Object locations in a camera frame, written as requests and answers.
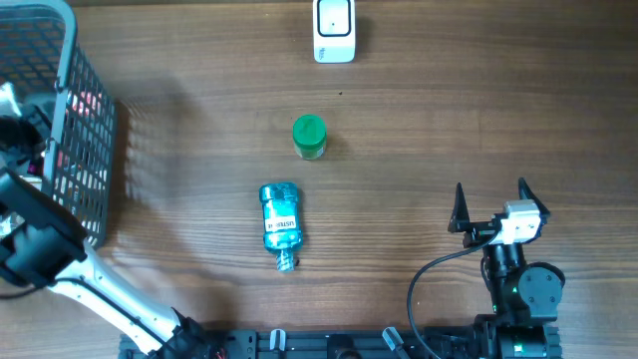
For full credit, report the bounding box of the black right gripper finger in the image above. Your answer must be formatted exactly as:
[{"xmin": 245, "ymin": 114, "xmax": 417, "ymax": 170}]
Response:
[
  {"xmin": 518, "ymin": 178, "xmax": 551, "ymax": 219},
  {"xmin": 450, "ymin": 182, "xmax": 470, "ymax": 224}
]

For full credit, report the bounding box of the teal Listerine mouthwash bottle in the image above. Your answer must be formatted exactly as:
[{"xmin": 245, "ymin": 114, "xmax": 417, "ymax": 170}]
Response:
[{"xmin": 259, "ymin": 182, "xmax": 303, "ymax": 272}]

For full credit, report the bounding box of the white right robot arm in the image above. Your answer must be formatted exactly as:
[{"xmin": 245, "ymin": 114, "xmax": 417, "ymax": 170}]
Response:
[{"xmin": 448, "ymin": 179, "xmax": 566, "ymax": 359}]

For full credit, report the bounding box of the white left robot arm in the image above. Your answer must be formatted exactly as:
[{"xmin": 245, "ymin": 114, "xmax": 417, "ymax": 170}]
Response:
[{"xmin": 1, "ymin": 91, "xmax": 214, "ymax": 358}]

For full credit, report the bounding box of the white barcode scanner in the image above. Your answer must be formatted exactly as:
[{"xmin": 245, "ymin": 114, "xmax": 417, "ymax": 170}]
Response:
[{"xmin": 312, "ymin": 0, "xmax": 357, "ymax": 64}]

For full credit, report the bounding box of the green lid jar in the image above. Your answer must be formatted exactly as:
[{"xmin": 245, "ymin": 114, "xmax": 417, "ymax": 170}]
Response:
[{"xmin": 292, "ymin": 114, "xmax": 327, "ymax": 161}]

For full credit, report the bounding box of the grey plastic shopping basket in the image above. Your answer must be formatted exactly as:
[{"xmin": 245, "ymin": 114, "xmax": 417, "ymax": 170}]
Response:
[{"xmin": 1, "ymin": 1, "xmax": 118, "ymax": 248}]

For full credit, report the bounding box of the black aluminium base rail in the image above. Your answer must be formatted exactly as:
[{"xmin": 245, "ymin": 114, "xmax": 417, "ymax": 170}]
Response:
[{"xmin": 118, "ymin": 326, "xmax": 563, "ymax": 359}]

